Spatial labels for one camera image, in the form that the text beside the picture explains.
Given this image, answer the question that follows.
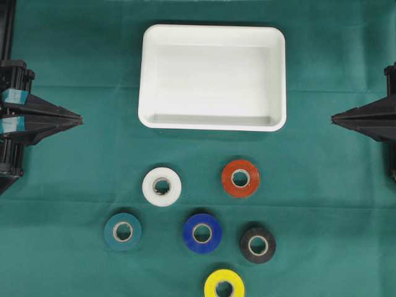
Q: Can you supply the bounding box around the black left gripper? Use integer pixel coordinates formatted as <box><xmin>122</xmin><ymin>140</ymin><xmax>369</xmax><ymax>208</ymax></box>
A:
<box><xmin>1</xmin><ymin>60</ymin><xmax>83</xmax><ymax>177</ymax></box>

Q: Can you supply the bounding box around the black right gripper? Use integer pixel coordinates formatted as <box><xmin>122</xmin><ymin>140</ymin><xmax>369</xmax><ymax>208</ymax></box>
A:
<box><xmin>331</xmin><ymin>63</ymin><xmax>395</xmax><ymax>181</ymax></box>

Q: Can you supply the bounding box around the red tape roll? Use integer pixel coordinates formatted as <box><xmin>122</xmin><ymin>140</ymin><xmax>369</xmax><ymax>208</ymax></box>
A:
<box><xmin>221</xmin><ymin>159</ymin><xmax>260</xmax><ymax>199</ymax></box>

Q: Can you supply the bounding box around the black tape roll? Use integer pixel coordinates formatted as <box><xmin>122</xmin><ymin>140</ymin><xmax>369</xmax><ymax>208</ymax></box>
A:
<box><xmin>239</xmin><ymin>226</ymin><xmax>277</xmax><ymax>264</ymax></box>

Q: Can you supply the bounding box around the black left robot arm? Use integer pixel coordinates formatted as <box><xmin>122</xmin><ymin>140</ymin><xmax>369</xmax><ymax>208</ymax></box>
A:
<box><xmin>1</xmin><ymin>1</ymin><xmax>83</xmax><ymax>179</ymax></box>

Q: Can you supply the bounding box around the teal green tape roll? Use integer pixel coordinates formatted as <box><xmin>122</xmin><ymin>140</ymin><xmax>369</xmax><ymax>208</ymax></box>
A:
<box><xmin>103</xmin><ymin>213</ymin><xmax>142</xmax><ymax>251</ymax></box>

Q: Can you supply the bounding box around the white tape roll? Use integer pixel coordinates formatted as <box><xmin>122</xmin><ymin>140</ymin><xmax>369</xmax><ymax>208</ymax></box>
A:
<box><xmin>142</xmin><ymin>167</ymin><xmax>182</xmax><ymax>207</ymax></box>

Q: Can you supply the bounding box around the white plastic tray case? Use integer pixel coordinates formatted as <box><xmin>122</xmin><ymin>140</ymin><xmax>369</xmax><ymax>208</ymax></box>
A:
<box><xmin>138</xmin><ymin>24</ymin><xmax>287</xmax><ymax>132</ymax></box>

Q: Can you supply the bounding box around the blue tape roll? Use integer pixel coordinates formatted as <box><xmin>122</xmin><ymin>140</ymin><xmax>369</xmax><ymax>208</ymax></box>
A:
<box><xmin>183</xmin><ymin>213</ymin><xmax>223</xmax><ymax>254</ymax></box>

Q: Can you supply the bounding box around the yellow tape roll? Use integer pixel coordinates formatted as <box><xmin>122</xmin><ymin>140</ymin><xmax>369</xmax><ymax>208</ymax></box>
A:
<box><xmin>204</xmin><ymin>269</ymin><xmax>245</xmax><ymax>297</ymax></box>

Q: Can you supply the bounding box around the green table cloth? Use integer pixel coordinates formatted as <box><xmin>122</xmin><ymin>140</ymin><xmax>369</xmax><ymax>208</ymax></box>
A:
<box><xmin>1</xmin><ymin>1</ymin><xmax>395</xmax><ymax>296</ymax></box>

